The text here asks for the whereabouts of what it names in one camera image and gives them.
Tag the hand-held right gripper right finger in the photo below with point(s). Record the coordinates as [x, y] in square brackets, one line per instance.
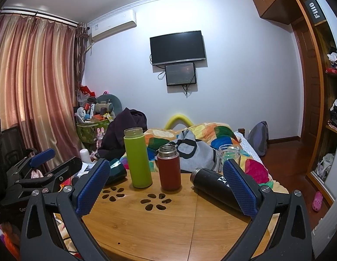
[241, 190]

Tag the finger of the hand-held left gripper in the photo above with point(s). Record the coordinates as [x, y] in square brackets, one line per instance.
[65, 170]
[43, 157]

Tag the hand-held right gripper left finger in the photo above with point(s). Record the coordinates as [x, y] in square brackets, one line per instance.
[92, 187]

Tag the dark green cup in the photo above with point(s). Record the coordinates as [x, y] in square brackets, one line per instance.
[118, 171]

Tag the white plastic bottle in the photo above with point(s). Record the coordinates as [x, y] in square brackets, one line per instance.
[85, 156]

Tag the colourful patterned blanket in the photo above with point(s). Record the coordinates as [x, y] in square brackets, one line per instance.
[255, 168]

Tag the black thermos bottle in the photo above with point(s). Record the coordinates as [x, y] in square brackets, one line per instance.
[211, 185]

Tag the clear glass jar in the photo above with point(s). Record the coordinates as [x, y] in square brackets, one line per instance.
[229, 155]

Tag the green basket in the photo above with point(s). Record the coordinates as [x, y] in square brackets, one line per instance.
[88, 133]

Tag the pink bunny toy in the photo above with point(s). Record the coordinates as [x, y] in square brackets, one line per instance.
[100, 137]

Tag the green bottle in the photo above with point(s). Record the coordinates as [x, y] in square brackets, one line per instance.
[138, 163]

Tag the grey backpack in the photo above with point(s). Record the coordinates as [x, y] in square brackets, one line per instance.
[258, 138]

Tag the grey printed cloth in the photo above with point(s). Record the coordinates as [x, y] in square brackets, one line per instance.
[192, 152]

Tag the dark jacket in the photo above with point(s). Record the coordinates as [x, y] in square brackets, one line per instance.
[122, 130]

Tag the pink curtain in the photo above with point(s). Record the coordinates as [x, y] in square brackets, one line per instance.
[35, 87]

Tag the red thermos bottle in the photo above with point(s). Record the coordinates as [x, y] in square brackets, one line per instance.
[169, 174]

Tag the pink clog shoe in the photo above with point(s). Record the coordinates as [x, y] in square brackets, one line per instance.
[317, 201]

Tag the red bag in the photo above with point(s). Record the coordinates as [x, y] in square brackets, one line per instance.
[84, 90]

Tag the grey neck pillow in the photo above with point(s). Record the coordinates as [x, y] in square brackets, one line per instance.
[114, 100]

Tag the white bag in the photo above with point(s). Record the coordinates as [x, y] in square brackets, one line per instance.
[324, 163]

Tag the yellow foam tube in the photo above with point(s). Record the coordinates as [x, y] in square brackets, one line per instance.
[178, 119]

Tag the wooden door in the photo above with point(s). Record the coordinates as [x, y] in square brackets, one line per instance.
[307, 87]

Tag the wooden wardrobe shelves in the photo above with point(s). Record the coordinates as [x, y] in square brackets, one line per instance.
[331, 100]

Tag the white air conditioner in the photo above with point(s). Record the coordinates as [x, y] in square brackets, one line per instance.
[114, 25]

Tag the wooden overhead cabinet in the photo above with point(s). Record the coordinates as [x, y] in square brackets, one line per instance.
[274, 0]

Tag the black box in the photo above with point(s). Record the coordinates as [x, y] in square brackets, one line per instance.
[315, 9]

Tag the small wall monitor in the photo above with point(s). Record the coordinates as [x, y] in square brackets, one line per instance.
[180, 74]

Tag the wall television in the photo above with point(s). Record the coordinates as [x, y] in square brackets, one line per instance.
[178, 47]

